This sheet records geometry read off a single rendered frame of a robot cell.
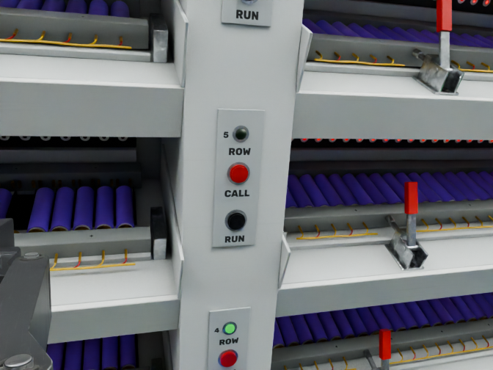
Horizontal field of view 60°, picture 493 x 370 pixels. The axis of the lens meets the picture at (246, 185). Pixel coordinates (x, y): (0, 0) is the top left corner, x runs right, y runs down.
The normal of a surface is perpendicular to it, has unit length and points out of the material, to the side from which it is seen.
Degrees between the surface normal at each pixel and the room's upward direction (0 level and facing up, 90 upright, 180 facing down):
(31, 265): 11
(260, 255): 90
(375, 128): 109
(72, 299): 19
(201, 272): 90
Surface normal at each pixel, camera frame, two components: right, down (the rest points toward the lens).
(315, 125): 0.24, 0.59
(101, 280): 0.15, -0.81
